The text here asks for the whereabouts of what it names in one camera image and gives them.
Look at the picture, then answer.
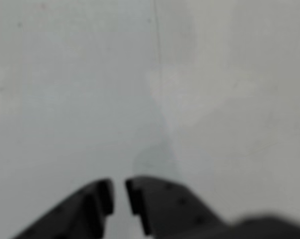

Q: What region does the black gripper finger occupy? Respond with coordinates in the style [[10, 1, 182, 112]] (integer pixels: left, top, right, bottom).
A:
[[125, 175, 236, 239], [10, 177, 115, 239]]

